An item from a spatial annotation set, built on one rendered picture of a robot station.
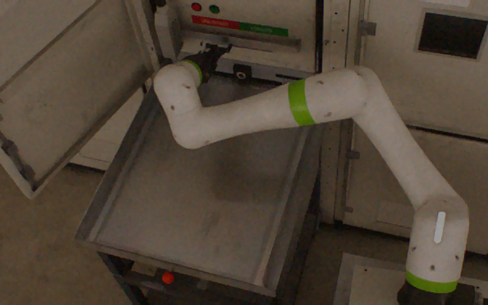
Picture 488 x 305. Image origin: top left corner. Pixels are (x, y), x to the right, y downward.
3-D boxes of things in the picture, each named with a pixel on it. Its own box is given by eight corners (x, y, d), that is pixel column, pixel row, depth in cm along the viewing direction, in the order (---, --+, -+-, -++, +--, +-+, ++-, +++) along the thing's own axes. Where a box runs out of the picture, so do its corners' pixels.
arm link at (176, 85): (176, 65, 145) (139, 77, 149) (193, 111, 149) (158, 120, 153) (197, 52, 157) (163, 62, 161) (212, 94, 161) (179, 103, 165)
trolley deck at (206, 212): (277, 298, 160) (276, 290, 155) (80, 246, 175) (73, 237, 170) (330, 113, 196) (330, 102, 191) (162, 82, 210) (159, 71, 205)
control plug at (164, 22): (177, 60, 187) (166, 18, 172) (163, 57, 188) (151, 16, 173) (185, 43, 191) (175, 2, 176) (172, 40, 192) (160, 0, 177)
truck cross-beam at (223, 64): (321, 89, 193) (321, 77, 188) (172, 64, 205) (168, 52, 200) (324, 77, 195) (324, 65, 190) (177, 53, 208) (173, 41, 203)
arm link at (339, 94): (377, 109, 144) (366, 61, 143) (368, 115, 133) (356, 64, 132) (310, 123, 152) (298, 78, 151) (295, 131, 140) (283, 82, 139)
